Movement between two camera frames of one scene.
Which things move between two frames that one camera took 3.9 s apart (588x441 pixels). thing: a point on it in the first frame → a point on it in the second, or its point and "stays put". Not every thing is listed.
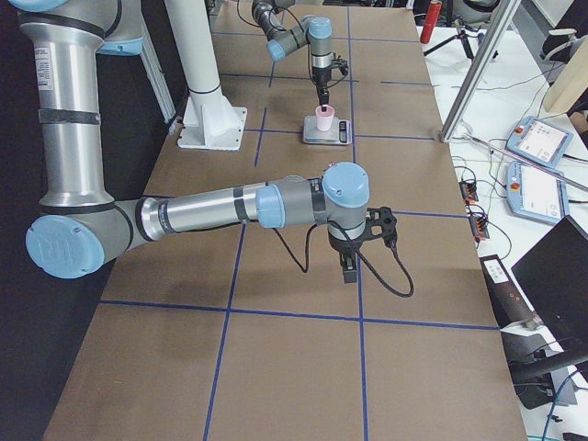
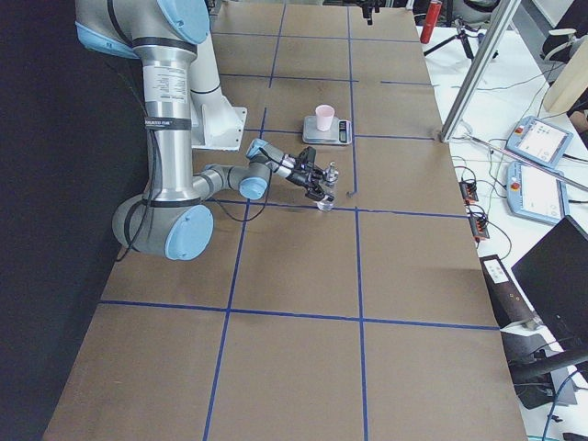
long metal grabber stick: x=497 y=147 stays put
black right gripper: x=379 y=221 → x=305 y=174
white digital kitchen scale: x=340 y=133 stays put
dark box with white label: x=510 y=308 stays put
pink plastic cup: x=324 y=119 stays put
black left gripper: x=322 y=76 → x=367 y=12
